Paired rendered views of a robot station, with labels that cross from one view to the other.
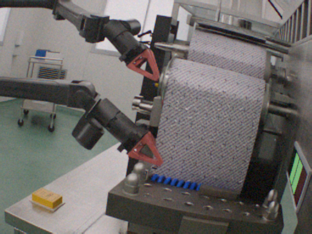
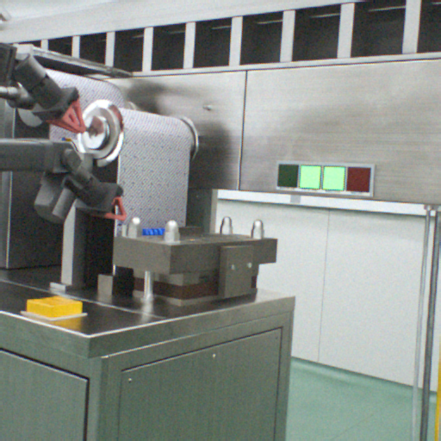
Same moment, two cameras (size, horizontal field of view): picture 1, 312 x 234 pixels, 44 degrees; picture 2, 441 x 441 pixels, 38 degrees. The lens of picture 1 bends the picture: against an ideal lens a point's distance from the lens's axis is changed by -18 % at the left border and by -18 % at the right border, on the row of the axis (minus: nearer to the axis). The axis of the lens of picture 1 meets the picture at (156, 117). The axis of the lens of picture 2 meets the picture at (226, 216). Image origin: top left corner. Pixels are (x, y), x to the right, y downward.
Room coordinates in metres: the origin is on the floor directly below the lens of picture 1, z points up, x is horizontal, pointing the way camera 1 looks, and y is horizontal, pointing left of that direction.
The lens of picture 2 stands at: (0.23, 1.16, 1.16)
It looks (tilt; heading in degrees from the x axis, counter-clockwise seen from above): 3 degrees down; 295
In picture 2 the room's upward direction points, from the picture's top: 4 degrees clockwise
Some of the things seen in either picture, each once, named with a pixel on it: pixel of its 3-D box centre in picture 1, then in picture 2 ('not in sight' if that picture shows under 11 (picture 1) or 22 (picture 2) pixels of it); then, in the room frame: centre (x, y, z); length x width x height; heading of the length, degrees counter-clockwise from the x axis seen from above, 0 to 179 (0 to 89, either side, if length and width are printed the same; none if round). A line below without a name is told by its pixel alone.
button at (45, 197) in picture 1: (47, 198); (54, 307); (0.99, 0.24, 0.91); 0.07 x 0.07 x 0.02; 79
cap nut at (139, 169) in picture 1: (139, 172); (134, 226); (0.98, 0.01, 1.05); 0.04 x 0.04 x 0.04
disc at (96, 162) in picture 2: (170, 82); (101, 133); (1.11, -0.02, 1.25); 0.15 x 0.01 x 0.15; 169
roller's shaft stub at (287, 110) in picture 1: (278, 109); not in sight; (1.05, -0.31, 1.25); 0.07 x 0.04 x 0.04; 79
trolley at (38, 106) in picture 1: (41, 86); not in sight; (5.68, 1.63, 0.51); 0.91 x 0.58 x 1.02; 13
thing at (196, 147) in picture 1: (204, 154); (153, 199); (1.02, -0.13, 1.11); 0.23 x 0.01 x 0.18; 79
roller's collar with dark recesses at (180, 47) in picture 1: (183, 50); (23, 96); (1.36, -0.04, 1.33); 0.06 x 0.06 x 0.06; 79
